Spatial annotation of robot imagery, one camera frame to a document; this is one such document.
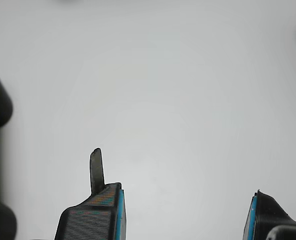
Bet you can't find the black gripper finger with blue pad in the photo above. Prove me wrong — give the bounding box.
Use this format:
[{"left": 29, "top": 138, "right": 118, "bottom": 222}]
[
  {"left": 242, "top": 189, "right": 296, "bottom": 240},
  {"left": 54, "top": 147, "right": 127, "bottom": 240}
]

